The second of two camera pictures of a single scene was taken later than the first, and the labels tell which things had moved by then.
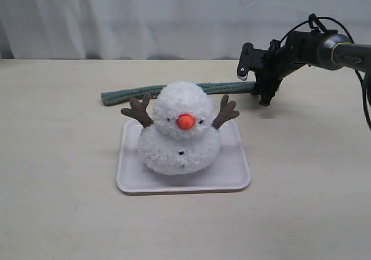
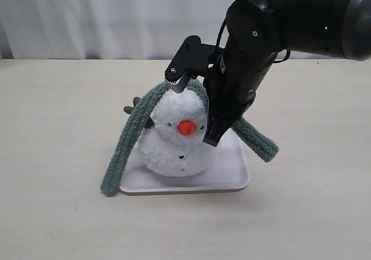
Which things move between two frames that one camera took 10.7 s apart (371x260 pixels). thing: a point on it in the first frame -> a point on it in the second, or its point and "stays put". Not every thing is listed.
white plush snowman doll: [182, 137] stays put
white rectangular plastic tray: [231, 172] stays put
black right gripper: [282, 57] -> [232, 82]
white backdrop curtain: [168, 20] stays put
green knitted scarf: [113, 94] -> [137, 125]
